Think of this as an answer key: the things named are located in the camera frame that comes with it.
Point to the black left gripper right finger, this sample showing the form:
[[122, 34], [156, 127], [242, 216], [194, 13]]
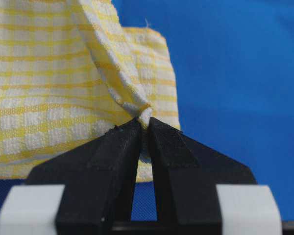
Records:
[[203, 192]]

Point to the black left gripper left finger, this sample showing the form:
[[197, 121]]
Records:
[[79, 192]]

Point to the yellow white checkered towel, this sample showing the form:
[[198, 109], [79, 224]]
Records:
[[69, 72]]

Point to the blue tablecloth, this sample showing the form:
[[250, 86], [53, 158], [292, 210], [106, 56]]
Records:
[[234, 62]]

